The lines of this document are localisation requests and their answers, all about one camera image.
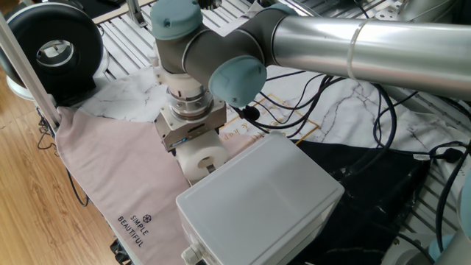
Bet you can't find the silver Schunk gripper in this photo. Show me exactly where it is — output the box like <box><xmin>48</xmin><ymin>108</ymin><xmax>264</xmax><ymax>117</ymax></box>
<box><xmin>154</xmin><ymin>107</ymin><xmax>227</xmax><ymax>157</ymax></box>

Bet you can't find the white toilet paper roll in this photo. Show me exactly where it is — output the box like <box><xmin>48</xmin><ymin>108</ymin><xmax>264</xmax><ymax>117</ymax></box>
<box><xmin>175</xmin><ymin>129</ymin><xmax>230</xmax><ymax>185</ymax></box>

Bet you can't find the polished steel paper holder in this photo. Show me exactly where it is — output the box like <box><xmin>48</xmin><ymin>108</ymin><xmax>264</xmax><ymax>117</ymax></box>
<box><xmin>188</xmin><ymin>163</ymin><xmax>219</xmax><ymax>187</ymax></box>

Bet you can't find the silver force torque sensor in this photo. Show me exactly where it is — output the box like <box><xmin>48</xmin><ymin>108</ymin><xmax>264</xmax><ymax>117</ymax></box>
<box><xmin>166</xmin><ymin>85</ymin><xmax>216</xmax><ymax>123</ymax></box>

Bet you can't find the white gripper adapter plate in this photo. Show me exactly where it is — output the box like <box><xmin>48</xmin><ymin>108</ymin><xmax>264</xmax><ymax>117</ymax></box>
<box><xmin>154</xmin><ymin>102</ymin><xmax>227</xmax><ymax>133</ymax></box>

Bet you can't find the marble print tablecloth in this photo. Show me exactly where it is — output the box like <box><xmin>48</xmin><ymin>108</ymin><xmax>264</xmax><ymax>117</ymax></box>
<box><xmin>54</xmin><ymin>64</ymin><xmax>471</xmax><ymax>265</ymax></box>

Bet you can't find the white plastic junction box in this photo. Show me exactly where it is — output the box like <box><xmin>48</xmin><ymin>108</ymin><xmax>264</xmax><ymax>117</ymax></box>
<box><xmin>175</xmin><ymin>131</ymin><xmax>345</xmax><ymax>265</ymax></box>

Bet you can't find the black table foot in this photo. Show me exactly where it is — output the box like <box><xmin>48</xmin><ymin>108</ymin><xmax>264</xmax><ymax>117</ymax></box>
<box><xmin>110</xmin><ymin>238</ymin><xmax>132</xmax><ymax>265</ymax></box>

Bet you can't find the white printed camera mount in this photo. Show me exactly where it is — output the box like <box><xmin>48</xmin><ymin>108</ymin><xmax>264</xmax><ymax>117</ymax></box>
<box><xmin>148</xmin><ymin>51</ymin><xmax>204</xmax><ymax>95</ymax></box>

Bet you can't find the black cable clip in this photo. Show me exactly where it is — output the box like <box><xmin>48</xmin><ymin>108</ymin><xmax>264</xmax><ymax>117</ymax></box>
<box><xmin>240</xmin><ymin>104</ymin><xmax>261</xmax><ymax>122</ymax></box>

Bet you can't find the white cable gland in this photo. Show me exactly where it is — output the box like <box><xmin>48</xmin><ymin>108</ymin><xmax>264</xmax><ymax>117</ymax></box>
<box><xmin>181</xmin><ymin>244</ymin><xmax>202</xmax><ymax>265</ymax></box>

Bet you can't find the thin black hanging cable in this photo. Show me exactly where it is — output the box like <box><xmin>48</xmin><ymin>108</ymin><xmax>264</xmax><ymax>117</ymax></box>
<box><xmin>36</xmin><ymin>106</ymin><xmax>90</xmax><ymax>208</ymax></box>

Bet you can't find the silver metal bracket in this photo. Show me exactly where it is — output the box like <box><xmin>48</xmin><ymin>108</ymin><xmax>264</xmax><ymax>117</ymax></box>
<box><xmin>126</xmin><ymin>0</ymin><xmax>148</xmax><ymax>29</ymax></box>

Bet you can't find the black cable with green plug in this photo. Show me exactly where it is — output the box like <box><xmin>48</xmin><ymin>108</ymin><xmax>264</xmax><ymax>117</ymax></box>
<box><xmin>227</xmin><ymin>69</ymin><xmax>347</xmax><ymax>139</ymax></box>

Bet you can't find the aluminium frame post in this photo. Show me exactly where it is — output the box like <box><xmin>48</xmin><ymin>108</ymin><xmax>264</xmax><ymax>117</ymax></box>
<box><xmin>0</xmin><ymin>13</ymin><xmax>62</xmax><ymax>130</ymax></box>

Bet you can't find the black round ring device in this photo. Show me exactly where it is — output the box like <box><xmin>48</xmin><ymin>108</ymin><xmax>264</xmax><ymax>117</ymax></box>
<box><xmin>0</xmin><ymin>1</ymin><xmax>110</xmax><ymax>107</ymax></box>

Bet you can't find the thick black curved cable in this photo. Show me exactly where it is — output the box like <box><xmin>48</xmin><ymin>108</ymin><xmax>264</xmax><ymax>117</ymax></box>
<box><xmin>435</xmin><ymin>146</ymin><xmax>471</xmax><ymax>253</ymax></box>

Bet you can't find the black power cable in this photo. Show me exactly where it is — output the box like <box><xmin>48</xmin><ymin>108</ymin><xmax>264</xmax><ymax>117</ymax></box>
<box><xmin>372</xmin><ymin>83</ymin><xmax>465</xmax><ymax>165</ymax></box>

